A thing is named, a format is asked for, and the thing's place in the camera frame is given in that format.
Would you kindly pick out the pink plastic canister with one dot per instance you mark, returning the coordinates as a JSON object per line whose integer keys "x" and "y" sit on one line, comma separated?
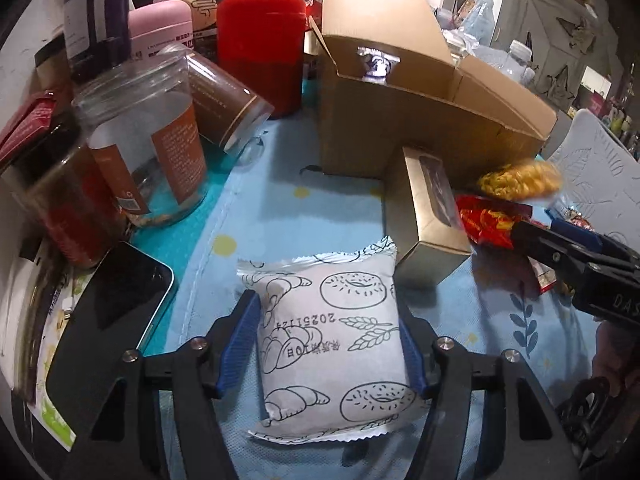
{"x": 153, "y": 27}

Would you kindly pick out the white bread-print snack packet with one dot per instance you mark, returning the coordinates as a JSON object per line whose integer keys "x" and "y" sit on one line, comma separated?
{"x": 329, "y": 347}

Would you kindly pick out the clear jar brown label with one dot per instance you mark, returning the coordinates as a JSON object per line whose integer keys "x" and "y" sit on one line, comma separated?
{"x": 227, "y": 112}

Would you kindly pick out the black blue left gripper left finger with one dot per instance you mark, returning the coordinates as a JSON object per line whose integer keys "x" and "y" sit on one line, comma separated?
{"x": 124, "y": 439}

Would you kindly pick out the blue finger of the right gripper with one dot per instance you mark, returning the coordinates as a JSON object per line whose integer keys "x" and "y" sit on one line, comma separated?
{"x": 578, "y": 234}

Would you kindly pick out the brown cardboard box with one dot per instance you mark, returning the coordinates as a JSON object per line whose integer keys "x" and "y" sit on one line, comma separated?
{"x": 387, "y": 79}

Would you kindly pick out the dark red jar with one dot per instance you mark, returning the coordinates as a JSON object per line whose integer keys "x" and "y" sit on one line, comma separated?
{"x": 52, "y": 174}

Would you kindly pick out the clear plastic bottle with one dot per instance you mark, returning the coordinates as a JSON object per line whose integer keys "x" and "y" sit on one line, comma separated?
{"x": 516, "y": 64}

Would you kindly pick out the red yellow snack packet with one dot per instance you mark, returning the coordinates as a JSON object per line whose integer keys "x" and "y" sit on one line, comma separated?
{"x": 489, "y": 221}

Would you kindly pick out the clear jar orange label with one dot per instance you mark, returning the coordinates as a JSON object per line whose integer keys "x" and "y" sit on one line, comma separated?
{"x": 139, "y": 123}

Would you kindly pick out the gold rectangular snack box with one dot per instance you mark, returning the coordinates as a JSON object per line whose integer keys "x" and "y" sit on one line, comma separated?
{"x": 422, "y": 219}

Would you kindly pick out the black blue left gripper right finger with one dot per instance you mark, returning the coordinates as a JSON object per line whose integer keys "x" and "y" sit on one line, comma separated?
{"x": 521, "y": 437}

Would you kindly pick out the black smartphone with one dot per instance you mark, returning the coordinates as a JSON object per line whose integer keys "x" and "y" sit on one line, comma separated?
{"x": 118, "y": 311}

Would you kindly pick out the yellow snack bag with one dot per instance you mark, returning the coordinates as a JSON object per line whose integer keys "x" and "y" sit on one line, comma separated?
{"x": 530, "y": 178}

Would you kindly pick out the red plastic canister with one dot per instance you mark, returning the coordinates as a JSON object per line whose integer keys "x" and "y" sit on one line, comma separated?
{"x": 261, "y": 43}

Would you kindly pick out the white embossed chair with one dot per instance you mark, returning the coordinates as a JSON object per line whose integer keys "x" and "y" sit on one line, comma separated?
{"x": 601, "y": 179}

